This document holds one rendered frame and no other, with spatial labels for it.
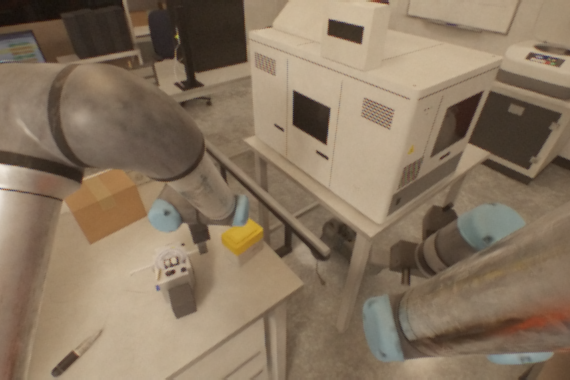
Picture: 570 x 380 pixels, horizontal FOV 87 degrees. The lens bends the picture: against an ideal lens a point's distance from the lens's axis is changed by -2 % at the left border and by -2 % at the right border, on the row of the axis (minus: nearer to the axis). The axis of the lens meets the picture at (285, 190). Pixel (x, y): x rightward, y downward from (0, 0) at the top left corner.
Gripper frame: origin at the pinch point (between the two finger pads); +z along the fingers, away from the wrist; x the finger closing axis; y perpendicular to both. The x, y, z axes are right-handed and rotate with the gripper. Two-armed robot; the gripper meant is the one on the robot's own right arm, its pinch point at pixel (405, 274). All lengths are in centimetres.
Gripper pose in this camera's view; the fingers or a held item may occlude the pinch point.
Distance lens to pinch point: 73.8
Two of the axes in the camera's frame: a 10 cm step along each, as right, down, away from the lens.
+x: 9.8, 2.1, -0.5
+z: -0.5, 4.4, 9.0
